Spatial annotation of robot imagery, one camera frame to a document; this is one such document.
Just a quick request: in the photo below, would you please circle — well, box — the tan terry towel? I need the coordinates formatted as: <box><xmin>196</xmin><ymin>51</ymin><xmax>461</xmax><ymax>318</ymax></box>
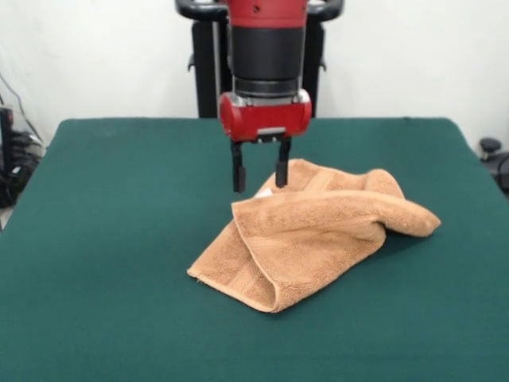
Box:
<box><xmin>185</xmin><ymin>158</ymin><xmax>442</xmax><ymax>315</ymax></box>

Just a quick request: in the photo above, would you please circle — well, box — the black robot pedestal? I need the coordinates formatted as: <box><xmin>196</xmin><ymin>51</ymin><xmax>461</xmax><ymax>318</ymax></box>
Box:
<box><xmin>174</xmin><ymin>0</ymin><xmax>344</xmax><ymax>119</ymax></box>

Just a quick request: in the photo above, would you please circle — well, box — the black equipment box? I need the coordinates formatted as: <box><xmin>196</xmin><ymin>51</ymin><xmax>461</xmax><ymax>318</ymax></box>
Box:
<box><xmin>0</xmin><ymin>105</ymin><xmax>45</xmax><ymax>209</ymax></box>

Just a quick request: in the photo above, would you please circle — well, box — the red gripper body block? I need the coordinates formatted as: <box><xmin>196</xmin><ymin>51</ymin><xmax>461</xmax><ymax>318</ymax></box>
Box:
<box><xmin>218</xmin><ymin>89</ymin><xmax>313</xmax><ymax>145</ymax></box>

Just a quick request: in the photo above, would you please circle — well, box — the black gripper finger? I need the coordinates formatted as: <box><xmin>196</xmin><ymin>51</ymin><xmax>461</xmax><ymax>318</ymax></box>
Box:
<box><xmin>274</xmin><ymin>137</ymin><xmax>293</xmax><ymax>188</ymax></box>
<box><xmin>230</xmin><ymin>140</ymin><xmax>249</xmax><ymax>194</ymax></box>

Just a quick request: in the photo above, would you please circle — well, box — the dark green table cloth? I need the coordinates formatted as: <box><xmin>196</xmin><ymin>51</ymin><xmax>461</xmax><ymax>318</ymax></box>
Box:
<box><xmin>0</xmin><ymin>116</ymin><xmax>509</xmax><ymax>382</ymax></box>

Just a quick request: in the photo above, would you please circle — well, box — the grey black office chair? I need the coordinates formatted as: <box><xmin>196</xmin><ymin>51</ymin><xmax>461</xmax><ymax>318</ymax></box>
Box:
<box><xmin>479</xmin><ymin>137</ymin><xmax>509</xmax><ymax>199</ymax></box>

